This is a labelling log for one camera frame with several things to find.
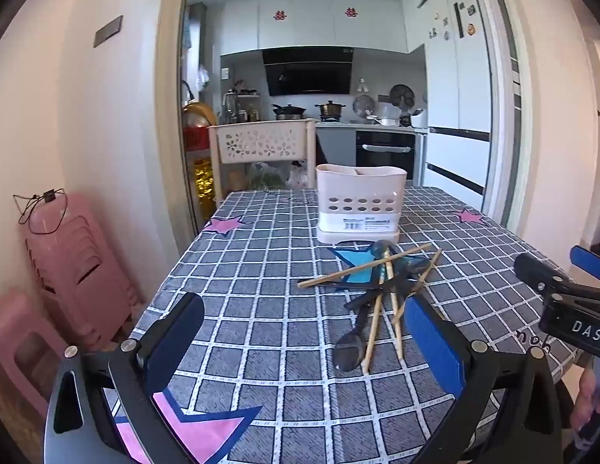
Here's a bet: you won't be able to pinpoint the white rice cooker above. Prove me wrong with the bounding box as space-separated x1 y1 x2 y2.
410 109 428 129

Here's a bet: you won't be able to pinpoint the pink plastic stool front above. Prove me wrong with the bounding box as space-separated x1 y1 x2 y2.
0 289 67 418

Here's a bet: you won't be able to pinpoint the black cable on stool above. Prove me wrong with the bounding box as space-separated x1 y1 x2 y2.
11 188 69 236

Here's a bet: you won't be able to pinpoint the black built-in oven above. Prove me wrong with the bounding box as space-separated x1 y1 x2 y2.
356 131 416 180

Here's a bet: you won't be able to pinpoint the black range hood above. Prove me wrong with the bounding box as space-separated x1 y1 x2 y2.
262 46 353 96

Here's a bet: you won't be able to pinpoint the white refrigerator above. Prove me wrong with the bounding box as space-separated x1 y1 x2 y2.
424 0 492 210

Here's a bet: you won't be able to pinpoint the steel pot on stove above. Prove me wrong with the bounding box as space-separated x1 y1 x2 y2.
316 99 345 121

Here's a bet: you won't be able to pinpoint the person right hand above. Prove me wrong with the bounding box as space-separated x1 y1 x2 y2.
571 357 600 432

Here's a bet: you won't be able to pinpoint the plain bamboo chopstick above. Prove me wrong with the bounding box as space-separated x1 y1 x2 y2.
297 243 433 288

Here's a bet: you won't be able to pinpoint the yellow patterned chopstick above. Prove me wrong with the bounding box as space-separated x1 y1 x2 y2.
386 262 403 359

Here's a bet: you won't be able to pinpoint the white upper kitchen cabinets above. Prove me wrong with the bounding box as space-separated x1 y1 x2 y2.
220 0 409 56

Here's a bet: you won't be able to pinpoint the pink plastic stool stack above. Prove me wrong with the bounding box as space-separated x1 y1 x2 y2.
19 189 139 351

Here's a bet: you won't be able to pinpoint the black wok on stove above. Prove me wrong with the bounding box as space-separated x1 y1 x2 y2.
273 104 306 121

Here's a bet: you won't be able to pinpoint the grey checked tablecloth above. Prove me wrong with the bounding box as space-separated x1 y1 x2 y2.
133 188 578 463

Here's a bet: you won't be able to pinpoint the white utensil holder caddy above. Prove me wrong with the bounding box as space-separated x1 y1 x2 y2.
316 164 407 244

